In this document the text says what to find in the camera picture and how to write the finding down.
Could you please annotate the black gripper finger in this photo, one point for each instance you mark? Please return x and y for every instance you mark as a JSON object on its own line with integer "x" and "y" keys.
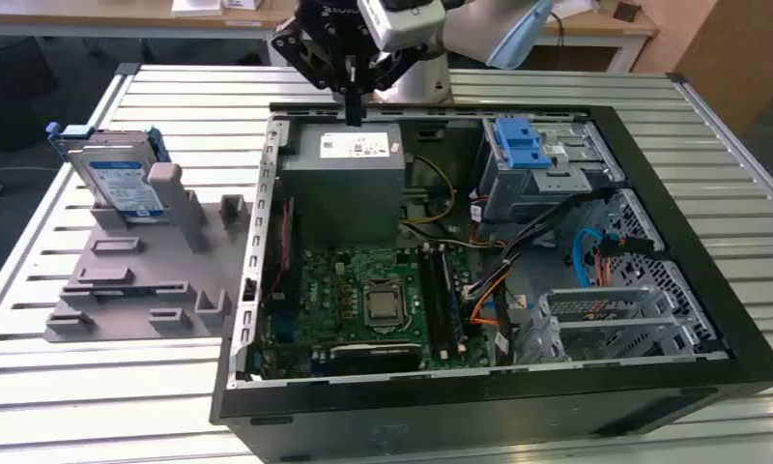
{"x": 394, "y": 65}
{"x": 303, "y": 53}

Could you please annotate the hard disk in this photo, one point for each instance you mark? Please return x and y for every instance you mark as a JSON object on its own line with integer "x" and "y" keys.
{"x": 119, "y": 188}

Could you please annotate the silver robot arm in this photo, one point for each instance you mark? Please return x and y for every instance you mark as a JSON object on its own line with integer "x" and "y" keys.
{"x": 426, "y": 77}

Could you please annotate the metal disk bay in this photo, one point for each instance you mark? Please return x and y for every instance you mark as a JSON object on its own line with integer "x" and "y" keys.
{"x": 619, "y": 324}

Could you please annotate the white box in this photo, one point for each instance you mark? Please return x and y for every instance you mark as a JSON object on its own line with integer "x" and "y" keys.
{"x": 241, "y": 4}
{"x": 197, "y": 7}

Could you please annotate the blue plastic drive latch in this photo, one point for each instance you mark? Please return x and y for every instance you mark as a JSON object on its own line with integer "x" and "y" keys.
{"x": 522, "y": 145}

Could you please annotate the wooden desk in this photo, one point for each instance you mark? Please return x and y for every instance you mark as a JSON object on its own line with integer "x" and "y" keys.
{"x": 135, "y": 21}

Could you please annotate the grey power supply unit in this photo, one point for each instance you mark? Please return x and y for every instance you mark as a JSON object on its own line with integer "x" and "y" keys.
{"x": 342, "y": 203}

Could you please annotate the metal optical drive cage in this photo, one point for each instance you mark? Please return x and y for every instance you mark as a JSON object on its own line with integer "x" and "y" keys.
{"x": 554, "y": 186}

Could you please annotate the dark brown block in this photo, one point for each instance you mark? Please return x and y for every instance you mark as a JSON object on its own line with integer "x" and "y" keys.
{"x": 627, "y": 12}

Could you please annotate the black CPU socket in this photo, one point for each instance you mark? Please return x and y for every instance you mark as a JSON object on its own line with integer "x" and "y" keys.
{"x": 383, "y": 282}

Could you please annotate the black office chair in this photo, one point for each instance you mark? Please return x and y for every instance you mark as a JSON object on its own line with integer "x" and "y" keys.
{"x": 12, "y": 96}

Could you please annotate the green motherboard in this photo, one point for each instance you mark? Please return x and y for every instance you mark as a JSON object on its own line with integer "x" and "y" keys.
{"x": 329, "y": 290}

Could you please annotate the RAM stick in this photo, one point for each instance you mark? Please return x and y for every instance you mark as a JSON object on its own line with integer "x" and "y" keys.
{"x": 454, "y": 299}

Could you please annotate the silver CPU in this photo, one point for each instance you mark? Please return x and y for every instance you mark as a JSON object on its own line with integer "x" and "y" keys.
{"x": 383, "y": 307}

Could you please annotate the grey parts rack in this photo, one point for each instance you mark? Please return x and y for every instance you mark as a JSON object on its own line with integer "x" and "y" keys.
{"x": 135, "y": 299}

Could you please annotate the black graphics card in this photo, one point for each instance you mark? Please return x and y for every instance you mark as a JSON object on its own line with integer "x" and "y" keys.
{"x": 374, "y": 357}

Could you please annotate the black PC case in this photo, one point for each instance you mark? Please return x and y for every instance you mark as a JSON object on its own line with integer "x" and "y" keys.
{"x": 490, "y": 401}

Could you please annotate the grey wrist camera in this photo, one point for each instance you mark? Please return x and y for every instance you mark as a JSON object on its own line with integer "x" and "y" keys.
{"x": 399, "y": 24}

